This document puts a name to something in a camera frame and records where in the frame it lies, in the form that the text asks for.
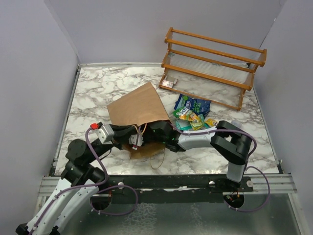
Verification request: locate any green snack packet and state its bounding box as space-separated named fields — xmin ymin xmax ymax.
xmin=174 ymin=119 xmax=210 ymax=131

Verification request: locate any brown paper bag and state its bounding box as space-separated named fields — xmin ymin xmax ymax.
xmin=107 ymin=82 xmax=169 ymax=160

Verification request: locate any green yellow snack bag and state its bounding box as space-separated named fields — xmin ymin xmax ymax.
xmin=173 ymin=107 xmax=204 ymax=131

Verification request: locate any blue Bonk snack bag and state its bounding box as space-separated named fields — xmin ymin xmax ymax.
xmin=174 ymin=94 xmax=211 ymax=117

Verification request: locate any yellow candy packet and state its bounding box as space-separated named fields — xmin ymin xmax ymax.
xmin=204 ymin=118 xmax=219 ymax=128

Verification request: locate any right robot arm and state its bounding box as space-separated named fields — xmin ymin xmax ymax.
xmin=143 ymin=120 xmax=257 ymax=191

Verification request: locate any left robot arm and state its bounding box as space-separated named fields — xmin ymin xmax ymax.
xmin=15 ymin=123 xmax=139 ymax=235

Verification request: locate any small red white box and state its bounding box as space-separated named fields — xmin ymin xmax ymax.
xmin=161 ymin=79 xmax=178 ymax=88

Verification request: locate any small clear plastic cup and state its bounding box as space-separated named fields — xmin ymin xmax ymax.
xmin=231 ymin=120 xmax=242 ymax=129

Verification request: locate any orange wooden shelf rack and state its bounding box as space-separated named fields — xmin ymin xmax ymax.
xmin=158 ymin=27 xmax=267 ymax=111

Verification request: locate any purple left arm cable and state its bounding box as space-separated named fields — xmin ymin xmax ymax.
xmin=26 ymin=122 xmax=138 ymax=235

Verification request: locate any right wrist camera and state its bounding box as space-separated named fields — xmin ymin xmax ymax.
xmin=129 ymin=134 xmax=144 ymax=150

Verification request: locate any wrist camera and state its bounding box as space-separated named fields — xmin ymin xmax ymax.
xmin=95 ymin=124 xmax=114 ymax=144
xmin=129 ymin=134 xmax=144 ymax=150

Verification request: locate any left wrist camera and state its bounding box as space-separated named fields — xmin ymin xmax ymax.
xmin=95 ymin=124 xmax=114 ymax=144

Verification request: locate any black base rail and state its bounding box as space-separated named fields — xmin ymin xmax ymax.
xmin=96 ymin=174 xmax=253 ymax=204

